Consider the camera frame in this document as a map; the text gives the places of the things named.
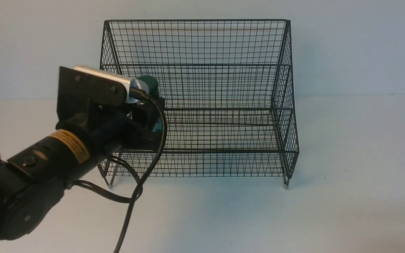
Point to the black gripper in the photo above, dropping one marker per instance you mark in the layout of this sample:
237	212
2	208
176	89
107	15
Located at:
128	127

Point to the green-capped seasoning bottle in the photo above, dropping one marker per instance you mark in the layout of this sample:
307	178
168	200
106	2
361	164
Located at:
153	89

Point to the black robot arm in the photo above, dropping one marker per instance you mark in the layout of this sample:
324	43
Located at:
34	180

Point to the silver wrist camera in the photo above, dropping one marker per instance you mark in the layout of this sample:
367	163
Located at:
81	85

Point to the black wire mesh rack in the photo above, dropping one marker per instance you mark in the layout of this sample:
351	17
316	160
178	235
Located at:
228	87

